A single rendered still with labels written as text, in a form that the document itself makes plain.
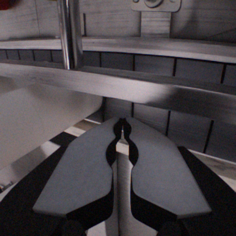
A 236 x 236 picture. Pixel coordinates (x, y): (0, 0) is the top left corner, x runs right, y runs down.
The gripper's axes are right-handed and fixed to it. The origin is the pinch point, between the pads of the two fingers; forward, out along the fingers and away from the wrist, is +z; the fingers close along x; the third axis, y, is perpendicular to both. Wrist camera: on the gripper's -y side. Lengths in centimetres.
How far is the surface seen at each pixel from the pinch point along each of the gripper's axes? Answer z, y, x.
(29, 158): 18.4, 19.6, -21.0
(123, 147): 2.2, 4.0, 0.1
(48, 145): 13.9, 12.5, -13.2
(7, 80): 5.0, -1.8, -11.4
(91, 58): 8.2, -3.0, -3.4
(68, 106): 2.7, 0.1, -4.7
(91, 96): 5.4, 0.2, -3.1
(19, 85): 5.5, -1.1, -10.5
